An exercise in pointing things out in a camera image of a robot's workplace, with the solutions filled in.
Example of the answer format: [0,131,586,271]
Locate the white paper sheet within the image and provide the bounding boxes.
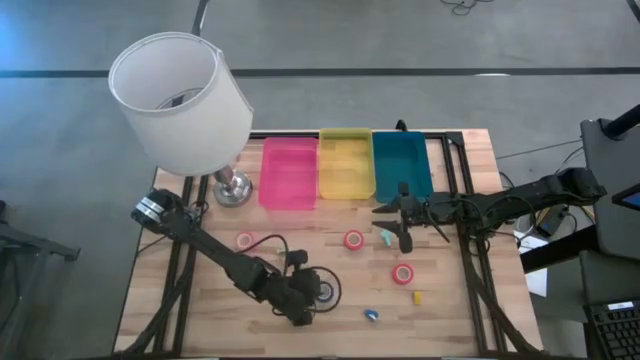
[524,267,550,299]

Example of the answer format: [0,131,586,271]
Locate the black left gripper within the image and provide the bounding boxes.
[262,249,322,327]

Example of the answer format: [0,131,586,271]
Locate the black keyboard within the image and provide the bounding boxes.
[583,299,640,360]

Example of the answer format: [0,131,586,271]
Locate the red tape roll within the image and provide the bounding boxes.
[343,229,365,251]
[391,263,415,286]

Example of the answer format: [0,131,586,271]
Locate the black floor cable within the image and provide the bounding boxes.
[439,0,496,16]

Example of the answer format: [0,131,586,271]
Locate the yellow translucent plastic bin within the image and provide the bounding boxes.
[318,127,377,201]

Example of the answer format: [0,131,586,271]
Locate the blue plastic bin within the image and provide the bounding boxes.
[371,130,435,205]

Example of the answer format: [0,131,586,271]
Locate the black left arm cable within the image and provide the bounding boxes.
[248,233,344,315]

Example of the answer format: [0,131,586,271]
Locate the black power adapter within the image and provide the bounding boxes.
[537,203,569,237]

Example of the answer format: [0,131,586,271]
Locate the black beam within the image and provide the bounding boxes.
[519,224,601,274]

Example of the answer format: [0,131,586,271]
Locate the black pole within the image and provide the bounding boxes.
[602,103,640,140]

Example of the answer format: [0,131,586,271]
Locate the pink translucent plastic bin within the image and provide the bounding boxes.
[257,136,320,211]

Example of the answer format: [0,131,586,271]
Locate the tablet screen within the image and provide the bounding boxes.
[611,182,640,211]

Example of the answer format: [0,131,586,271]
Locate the white shade metal table lamp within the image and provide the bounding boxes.
[107,31,255,209]

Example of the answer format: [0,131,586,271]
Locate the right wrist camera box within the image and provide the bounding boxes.
[427,192,456,224]

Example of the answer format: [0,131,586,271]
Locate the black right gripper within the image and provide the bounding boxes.
[371,181,432,255]

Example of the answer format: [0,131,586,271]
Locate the dark grey panel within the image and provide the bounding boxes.
[579,118,640,261]

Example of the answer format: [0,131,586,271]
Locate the black metal stand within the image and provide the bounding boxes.
[0,199,81,360]

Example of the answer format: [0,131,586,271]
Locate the black aluminium table frame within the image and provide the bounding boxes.
[114,130,539,359]

